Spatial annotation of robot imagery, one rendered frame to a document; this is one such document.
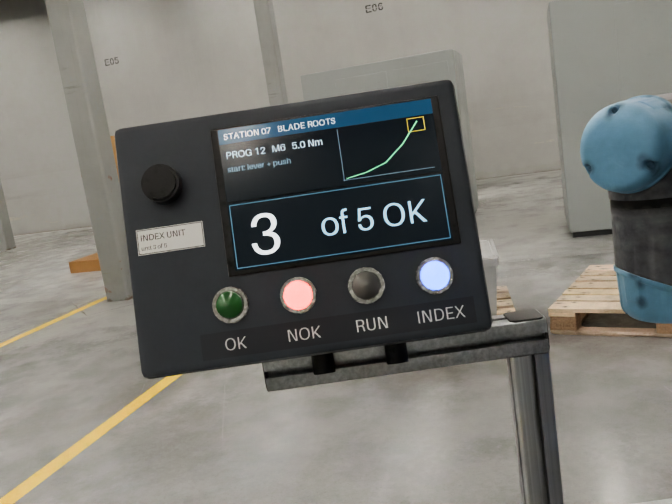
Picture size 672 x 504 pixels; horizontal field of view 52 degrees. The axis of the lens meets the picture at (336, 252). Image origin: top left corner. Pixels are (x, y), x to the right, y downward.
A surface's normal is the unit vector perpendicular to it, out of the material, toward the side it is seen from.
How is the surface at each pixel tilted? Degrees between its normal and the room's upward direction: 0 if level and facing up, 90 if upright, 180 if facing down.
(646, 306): 92
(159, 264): 75
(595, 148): 89
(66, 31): 90
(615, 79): 90
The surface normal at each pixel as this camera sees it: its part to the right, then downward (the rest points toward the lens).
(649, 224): -0.51, 0.21
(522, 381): 0.00, 0.17
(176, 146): -0.04, -0.09
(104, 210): -0.27, 0.20
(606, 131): -0.79, 0.22
